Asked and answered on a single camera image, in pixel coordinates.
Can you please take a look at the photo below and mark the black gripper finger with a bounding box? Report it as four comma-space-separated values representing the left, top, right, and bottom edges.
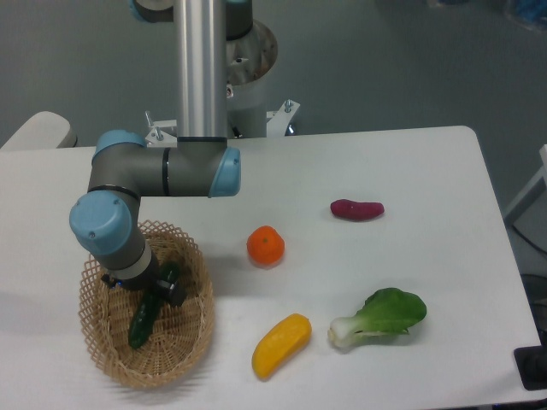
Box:
156, 279, 186, 307

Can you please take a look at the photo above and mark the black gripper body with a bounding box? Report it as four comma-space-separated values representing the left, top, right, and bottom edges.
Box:
100, 255, 160, 291

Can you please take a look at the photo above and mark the dark green cucumber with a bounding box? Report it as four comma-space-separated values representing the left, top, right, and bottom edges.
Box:
128, 261, 180, 349

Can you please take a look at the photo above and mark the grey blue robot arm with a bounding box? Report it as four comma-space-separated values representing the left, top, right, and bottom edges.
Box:
69, 1, 253, 306

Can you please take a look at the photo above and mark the woven wicker basket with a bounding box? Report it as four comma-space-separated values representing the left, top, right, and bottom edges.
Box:
79, 220, 215, 389

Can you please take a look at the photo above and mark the orange tangerine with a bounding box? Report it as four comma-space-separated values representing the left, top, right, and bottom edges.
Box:
246, 225, 285, 267

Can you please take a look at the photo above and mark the yellow squash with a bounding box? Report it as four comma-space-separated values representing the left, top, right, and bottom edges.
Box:
251, 313, 312, 380

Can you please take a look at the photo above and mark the white chair armrest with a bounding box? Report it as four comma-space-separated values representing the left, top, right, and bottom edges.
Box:
1, 111, 78, 152

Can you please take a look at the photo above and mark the purple sweet potato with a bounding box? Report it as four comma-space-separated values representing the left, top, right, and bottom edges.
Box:
330, 199, 385, 222

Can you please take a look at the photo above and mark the green bok choy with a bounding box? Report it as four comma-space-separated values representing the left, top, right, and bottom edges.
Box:
327, 287, 427, 349

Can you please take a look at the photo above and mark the black device at table edge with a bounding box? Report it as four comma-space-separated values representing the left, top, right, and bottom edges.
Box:
514, 345, 546, 391

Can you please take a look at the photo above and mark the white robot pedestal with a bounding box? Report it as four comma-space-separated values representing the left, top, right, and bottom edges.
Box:
149, 4, 300, 143

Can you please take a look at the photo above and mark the white furniture frame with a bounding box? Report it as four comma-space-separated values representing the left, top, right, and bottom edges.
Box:
503, 145, 546, 226

